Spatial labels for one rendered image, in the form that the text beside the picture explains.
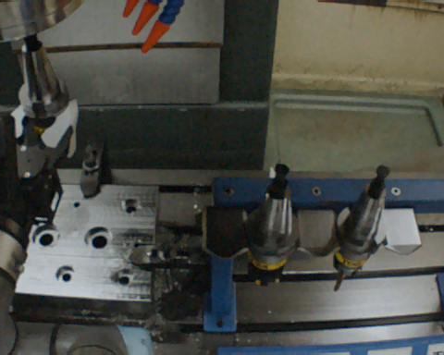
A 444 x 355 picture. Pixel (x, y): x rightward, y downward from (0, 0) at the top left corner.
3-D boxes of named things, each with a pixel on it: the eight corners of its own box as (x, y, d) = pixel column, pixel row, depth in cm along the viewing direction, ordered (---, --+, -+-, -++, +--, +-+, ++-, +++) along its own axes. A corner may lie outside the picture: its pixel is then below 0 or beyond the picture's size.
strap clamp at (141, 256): (212, 295, 94) (213, 250, 82) (137, 293, 93) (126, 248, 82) (212, 279, 96) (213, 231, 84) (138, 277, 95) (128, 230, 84)
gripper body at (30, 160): (16, 180, 67) (-16, 257, 60) (-2, 135, 60) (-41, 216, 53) (67, 188, 67) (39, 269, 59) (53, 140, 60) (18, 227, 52)
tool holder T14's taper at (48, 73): (62, 77, 65) (54, 33, 60) (55, 100, 62) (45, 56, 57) (30, 79, 65) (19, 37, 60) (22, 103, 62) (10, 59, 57)
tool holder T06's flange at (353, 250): (370, 212, 68) (375, 201, 66) (388, 250, 65) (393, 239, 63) (326, 223, 67) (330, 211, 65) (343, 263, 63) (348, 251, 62)
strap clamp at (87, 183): (104, 226, 102) (92, 176, 91) (88, 226, 102) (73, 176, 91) (112, 173, 111) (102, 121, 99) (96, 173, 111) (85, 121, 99)
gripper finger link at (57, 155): (54, 128, 65) (16, 177, 60) (51, 117, 64) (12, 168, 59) (84, 137, 64) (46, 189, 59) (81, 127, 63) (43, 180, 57)
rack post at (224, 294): (236, 333, 89) (246, 237, 66) (203, 333, 89) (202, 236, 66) (235, 282, 95) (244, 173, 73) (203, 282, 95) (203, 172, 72)
